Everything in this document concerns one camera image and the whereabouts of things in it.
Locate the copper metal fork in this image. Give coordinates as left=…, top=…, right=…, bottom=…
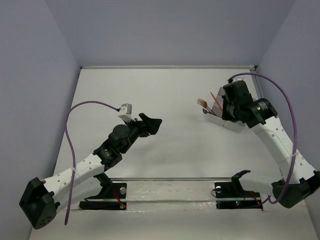
left=197, top=98, right=217, bottom=116

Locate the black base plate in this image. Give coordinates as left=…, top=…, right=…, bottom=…
left=78, top=173, right=127, bottom=211
left=210, top=170, right=263, bottom=210

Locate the white divided container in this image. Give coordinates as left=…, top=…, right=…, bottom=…
left=206, top=86, right=247, bottom=133

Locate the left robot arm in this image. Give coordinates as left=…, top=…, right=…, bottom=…
left=19, top=112, right=162, bottom=230

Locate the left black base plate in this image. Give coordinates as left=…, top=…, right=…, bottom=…
left=78, top=173, right=127, bottom=211

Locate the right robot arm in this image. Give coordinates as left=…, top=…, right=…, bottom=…
left=222, top=80, right=320, bottom=209

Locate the orange plastic spoon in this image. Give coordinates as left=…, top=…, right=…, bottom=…
left=210, top=91, right=223, bottom=111

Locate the blue plastic fork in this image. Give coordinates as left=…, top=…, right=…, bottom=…
left=202, top=108, right=213, bottom=115

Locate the purple cable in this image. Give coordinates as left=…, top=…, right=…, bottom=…
left=63, top=100, right=120, bottom=226
left=227, top=72, right=299, bottom=204

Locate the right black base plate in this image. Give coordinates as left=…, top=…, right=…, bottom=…
left=210, top=170, right=263, bottom=210

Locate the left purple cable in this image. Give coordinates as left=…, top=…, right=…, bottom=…
left=63, top=100, right=120, bottom=226

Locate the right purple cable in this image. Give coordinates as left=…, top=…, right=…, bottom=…
left=227, top=72, right=299, bottom=204

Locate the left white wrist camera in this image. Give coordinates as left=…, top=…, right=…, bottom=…
left=118, top=103, right=135, bottom=123

